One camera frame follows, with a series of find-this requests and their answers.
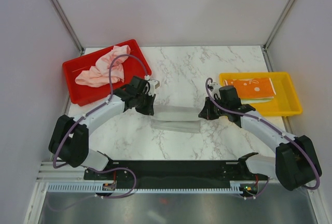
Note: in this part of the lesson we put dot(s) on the yellow plastic bin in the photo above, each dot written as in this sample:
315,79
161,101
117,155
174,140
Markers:
285,102

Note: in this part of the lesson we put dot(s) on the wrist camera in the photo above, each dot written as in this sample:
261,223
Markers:
152,85
214,89

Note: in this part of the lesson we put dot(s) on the left aluminium frame post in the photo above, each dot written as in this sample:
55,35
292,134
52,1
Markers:
66,23

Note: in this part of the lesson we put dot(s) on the mint green towel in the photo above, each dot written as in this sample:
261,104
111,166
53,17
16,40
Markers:
256,100

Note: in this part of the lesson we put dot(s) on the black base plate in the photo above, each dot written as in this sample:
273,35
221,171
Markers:
189,174

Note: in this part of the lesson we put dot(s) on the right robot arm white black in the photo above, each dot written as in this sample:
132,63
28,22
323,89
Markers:
294,164

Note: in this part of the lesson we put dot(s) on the aluminium frame post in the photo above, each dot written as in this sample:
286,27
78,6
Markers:
66,23
282,17

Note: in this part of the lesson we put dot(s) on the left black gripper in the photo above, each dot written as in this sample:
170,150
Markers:
149,109

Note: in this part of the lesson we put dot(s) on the cream orange-dotted towel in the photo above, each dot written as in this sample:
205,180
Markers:
252,88

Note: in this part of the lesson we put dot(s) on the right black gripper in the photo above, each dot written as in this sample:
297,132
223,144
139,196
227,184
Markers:
206,112

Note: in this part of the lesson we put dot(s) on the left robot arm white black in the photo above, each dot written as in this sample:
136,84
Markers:
69,143

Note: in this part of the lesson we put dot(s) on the pink striped towel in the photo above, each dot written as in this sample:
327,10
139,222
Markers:
98,75

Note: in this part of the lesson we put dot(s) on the white slotted cable duct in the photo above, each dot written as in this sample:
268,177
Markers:
232,188

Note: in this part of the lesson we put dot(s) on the grey towel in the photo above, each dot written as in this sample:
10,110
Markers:
176,118

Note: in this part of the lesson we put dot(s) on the red plastic bin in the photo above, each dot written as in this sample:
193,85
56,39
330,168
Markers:
83,95

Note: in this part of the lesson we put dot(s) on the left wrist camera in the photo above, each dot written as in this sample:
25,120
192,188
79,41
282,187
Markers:
152,85

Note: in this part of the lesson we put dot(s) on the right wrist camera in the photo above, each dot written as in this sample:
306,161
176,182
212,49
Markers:
214,89

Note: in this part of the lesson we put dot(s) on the right aluminium frame post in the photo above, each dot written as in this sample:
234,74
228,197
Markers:
282,17

